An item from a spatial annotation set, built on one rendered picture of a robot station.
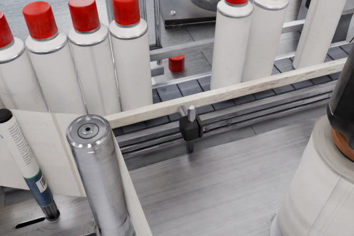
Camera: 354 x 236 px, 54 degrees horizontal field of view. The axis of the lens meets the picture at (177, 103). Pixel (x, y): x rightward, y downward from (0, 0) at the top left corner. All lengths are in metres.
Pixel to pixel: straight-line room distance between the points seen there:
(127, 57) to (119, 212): 0.20
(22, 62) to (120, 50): 0.12
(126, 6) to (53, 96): 0.16
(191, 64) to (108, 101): 0.28
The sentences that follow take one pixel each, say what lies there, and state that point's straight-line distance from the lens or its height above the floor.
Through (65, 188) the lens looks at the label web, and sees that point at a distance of 0.44.
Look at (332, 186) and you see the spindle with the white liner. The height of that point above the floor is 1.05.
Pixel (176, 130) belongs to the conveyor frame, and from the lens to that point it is 0.56.
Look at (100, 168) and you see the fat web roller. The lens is 0.32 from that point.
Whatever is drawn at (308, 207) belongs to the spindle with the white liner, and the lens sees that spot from 0.36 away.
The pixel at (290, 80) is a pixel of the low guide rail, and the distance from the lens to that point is 0.62.
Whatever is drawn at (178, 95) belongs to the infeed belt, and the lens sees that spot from 0.60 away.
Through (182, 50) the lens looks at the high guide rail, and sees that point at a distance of 0.57.
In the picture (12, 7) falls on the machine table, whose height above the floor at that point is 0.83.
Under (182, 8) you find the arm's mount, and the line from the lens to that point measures 0.89.
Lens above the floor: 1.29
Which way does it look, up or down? 45 degrees down
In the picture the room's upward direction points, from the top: straight up
